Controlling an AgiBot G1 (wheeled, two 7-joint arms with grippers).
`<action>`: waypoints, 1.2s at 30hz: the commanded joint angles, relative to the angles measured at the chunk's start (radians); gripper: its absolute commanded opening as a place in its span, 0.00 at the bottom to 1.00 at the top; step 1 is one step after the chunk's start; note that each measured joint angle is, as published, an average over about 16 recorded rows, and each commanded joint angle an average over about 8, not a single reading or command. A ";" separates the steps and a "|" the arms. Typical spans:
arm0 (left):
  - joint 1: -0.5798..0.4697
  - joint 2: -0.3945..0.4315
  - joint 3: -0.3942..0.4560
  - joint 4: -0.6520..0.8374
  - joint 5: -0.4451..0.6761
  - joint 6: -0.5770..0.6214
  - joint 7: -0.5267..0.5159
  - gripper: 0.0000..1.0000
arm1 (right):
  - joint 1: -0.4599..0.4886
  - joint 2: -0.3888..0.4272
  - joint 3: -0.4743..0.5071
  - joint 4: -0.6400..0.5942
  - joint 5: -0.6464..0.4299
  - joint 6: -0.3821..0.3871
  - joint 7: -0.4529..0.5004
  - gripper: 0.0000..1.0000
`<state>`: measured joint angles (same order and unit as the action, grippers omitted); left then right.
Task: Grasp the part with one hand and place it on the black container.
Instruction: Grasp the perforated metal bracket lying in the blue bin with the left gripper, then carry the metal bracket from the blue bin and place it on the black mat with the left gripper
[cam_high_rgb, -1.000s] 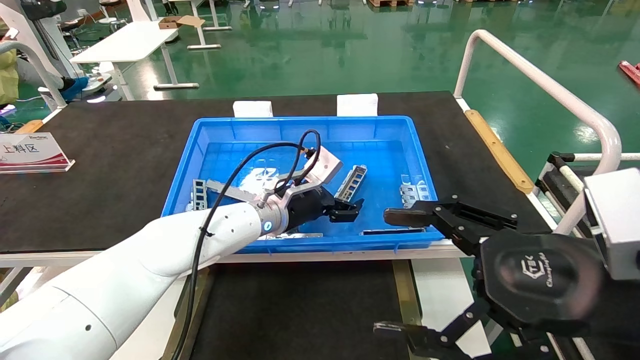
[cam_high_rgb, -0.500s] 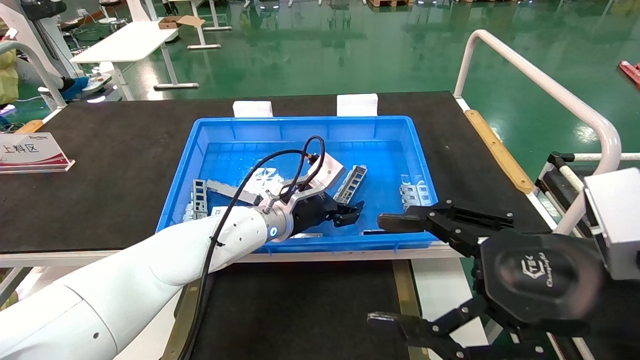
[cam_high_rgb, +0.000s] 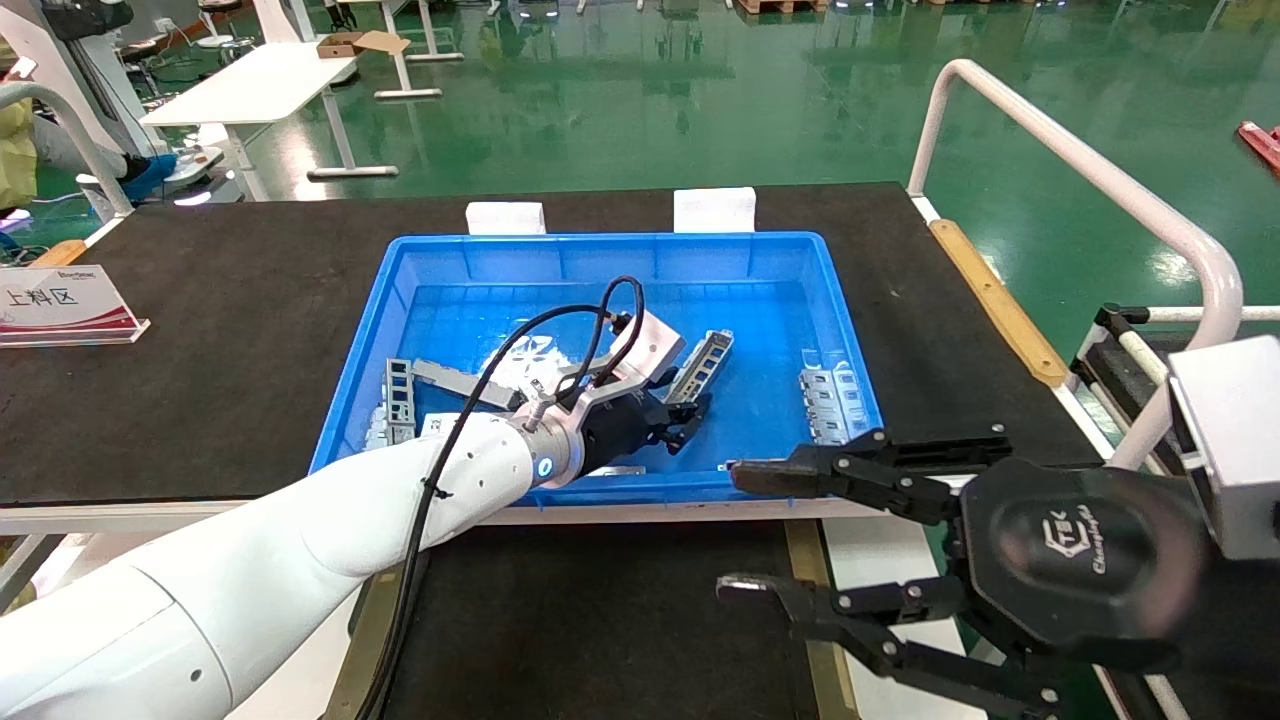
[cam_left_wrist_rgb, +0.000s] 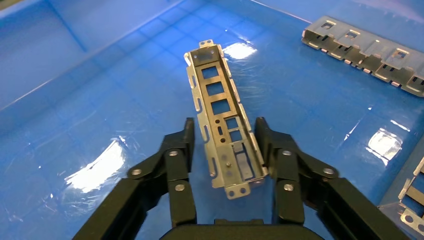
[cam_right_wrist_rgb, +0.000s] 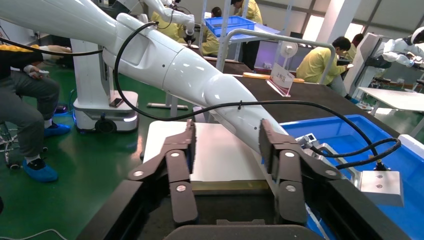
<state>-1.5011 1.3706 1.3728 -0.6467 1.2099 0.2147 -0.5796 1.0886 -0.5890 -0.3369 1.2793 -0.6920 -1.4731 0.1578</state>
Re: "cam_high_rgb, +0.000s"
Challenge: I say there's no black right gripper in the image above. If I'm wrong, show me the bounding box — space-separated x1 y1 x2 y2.
729 424 1213 675

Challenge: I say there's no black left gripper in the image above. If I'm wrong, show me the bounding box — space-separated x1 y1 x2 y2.
577 391 1063 720

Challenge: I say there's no slotted grey metal bracket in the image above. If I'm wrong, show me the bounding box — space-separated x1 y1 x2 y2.
664 330 736 407

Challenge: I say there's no black flat container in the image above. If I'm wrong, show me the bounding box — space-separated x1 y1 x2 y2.
320 520 861 720

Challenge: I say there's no brass edge strip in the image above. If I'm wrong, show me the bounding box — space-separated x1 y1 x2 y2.
784 520 862 720
320 565 426 720

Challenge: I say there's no long wooden edge strip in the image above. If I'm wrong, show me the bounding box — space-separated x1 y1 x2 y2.
929 219 1069 390

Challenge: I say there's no blue plastic bin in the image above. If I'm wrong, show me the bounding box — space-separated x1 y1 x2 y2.
308 232 891 509

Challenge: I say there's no white foam block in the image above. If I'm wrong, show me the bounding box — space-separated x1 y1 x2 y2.
673 188 758 235
466 202 548 237

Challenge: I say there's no large white tube railing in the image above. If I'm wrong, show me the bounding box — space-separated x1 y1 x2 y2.
905 58 1245 471

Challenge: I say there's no white horizontal rod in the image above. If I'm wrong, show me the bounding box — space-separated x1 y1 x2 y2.
1115 305 1280 326

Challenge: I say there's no large black table mat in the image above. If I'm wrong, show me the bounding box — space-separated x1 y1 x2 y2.
0 182 1106 511

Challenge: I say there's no red object on floor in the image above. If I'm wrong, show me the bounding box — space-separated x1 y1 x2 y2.
1236 121 1280 180

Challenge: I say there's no open cardboard box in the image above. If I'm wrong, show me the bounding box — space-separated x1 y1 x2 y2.
316 30 412 60

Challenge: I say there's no white background table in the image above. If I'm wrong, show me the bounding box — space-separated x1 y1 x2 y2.
139 41 401 202

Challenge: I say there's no round stool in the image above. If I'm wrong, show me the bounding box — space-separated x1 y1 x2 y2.
194 0 259 53

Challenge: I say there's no white red label sign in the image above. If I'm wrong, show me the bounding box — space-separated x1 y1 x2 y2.
0 264 152 348

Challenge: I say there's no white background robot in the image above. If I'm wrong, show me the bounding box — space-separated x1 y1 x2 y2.
0 0 161 176

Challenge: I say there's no person in yellow vest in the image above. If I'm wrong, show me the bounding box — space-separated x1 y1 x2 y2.
0 58 181 211

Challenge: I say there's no small white tube railing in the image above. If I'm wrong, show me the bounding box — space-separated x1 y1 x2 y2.
0 82 136 217

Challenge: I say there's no grey notched metal bracket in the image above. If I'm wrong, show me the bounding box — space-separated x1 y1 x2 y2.
798 364 864 448

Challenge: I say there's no black side cart frame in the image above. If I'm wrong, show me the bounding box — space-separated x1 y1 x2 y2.
1069 304 1191 463

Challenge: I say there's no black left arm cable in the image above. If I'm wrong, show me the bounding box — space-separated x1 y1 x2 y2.
355 275 647 720

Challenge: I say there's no long grey metal bracket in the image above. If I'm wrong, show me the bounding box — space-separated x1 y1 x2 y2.
410 358 527 412

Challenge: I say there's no upright ladder-shaped metal bracket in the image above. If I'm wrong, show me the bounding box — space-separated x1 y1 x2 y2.
385 357 418 447

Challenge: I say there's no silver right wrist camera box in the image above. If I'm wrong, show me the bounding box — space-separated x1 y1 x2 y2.
1167 335 1280 563

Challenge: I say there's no white table leg frame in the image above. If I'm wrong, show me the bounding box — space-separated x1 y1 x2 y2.
340 0 467 102

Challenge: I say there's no white round base plate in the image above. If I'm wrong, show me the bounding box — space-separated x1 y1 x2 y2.
160 144 227 187

